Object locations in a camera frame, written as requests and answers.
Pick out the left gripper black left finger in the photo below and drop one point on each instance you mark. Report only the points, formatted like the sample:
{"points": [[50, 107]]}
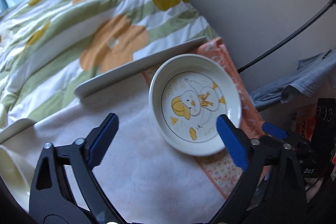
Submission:
{"points": [[64, 188]]}

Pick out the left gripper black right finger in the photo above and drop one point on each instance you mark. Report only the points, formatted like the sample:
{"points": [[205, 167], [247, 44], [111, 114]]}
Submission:
{"points": [[271, 188]]}

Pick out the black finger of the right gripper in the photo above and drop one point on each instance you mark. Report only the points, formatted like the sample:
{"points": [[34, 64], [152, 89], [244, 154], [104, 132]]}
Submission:
{"points": [[278, 133]]}

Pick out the duck pattern white plate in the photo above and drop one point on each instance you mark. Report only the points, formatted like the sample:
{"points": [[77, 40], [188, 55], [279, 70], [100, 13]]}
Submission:
{"points": [[187, 94]]}

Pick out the cream ceramic bowl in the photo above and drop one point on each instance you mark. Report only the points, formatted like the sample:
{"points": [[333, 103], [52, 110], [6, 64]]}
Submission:
{"points": [[14, 178]]}

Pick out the grey garment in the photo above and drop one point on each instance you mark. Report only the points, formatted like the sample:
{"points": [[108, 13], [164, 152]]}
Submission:
{"points": [[308, 77]]}

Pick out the pink white table cloth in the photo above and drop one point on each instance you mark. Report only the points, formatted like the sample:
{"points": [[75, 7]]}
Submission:
{"points": [[145, 179]]}

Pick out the white tray rim right segment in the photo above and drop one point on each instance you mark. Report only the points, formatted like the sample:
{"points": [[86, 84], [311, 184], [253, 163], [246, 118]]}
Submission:
{"points": [[125, 71]]}

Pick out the floral green orange blanket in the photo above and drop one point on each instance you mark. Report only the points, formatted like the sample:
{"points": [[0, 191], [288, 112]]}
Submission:
{"points": [[50, 47]]}

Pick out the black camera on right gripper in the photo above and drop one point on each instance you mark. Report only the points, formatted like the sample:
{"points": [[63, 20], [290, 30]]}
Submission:
{"points": [[324, 129]]}

